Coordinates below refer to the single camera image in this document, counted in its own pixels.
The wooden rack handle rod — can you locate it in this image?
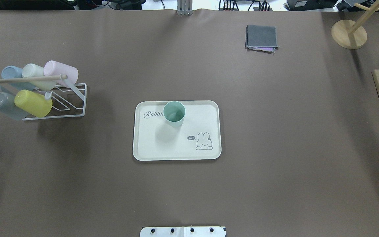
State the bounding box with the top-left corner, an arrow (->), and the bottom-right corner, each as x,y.
0,74 -> 68,84

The white wire cup rack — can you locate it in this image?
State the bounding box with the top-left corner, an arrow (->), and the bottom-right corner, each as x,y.
22,83 -> 88,120

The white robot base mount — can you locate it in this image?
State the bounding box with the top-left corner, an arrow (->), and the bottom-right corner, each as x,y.
140,226 -> 227,237

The grey cup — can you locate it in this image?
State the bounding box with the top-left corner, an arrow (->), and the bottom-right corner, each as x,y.
0,92 -> 29,120

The pink cup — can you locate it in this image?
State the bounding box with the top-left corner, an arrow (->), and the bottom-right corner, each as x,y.
43,60 -> 79,84

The yellow cup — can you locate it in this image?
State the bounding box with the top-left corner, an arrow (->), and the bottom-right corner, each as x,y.
14,90 -> 53,118

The folded grey cloth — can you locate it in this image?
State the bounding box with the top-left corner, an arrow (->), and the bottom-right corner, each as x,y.
245,24 -> 279,53

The green cup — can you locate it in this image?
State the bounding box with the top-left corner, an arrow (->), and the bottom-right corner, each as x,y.
163,101 -> 186,127

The cream white cup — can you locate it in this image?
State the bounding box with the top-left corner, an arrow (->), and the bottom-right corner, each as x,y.
22,63 -> 57,91

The wooden mug tree stand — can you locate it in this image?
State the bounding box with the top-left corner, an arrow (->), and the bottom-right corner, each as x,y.
331,0 -> 379,50

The light blue cup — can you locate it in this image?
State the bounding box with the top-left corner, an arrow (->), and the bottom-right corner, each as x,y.
1,66 -> 36,91

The white rabbit tray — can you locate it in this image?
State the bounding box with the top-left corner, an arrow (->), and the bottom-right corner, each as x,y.
133,100 -> 222,161

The aluminium frame post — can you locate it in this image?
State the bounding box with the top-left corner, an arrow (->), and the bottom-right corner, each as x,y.
176,0 -> 193,15

